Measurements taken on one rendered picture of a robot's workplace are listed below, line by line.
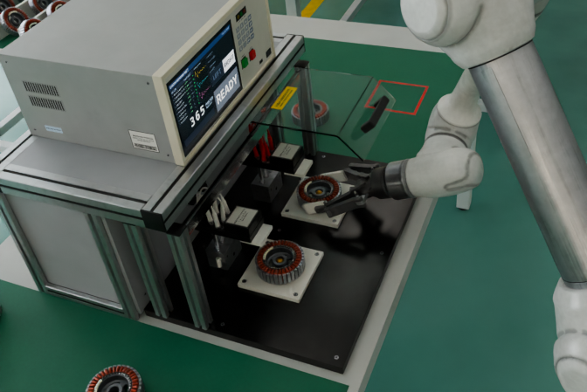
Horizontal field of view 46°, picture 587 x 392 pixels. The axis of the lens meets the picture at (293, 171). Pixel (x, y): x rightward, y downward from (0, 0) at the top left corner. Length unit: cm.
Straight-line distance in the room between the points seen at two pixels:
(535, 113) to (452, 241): 170
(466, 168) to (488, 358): 102
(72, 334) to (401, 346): 117
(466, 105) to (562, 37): 253
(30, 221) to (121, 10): 49
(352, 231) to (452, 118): 36
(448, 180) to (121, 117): 69
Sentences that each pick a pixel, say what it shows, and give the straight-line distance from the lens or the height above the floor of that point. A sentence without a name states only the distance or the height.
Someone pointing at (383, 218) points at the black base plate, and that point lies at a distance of 168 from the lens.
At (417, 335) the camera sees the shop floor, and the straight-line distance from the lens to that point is 242.
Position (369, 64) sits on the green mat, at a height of 75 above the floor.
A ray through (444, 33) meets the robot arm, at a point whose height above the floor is 145.
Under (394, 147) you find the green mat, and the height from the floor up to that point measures 75.
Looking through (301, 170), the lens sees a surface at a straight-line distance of 166.
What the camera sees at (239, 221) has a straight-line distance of 149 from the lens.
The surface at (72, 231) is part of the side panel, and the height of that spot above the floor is 99.
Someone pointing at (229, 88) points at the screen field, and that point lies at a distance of 147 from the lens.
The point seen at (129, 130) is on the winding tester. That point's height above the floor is 118.
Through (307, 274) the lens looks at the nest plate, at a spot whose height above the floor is 78.
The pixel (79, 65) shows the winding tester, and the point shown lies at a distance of 136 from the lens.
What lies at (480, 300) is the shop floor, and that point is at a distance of 253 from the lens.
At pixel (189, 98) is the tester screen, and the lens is 133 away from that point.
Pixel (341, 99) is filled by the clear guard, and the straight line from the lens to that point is 156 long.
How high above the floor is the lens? 193
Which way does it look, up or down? 39 degrees down
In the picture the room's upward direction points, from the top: 8 degrees counter-clockwise
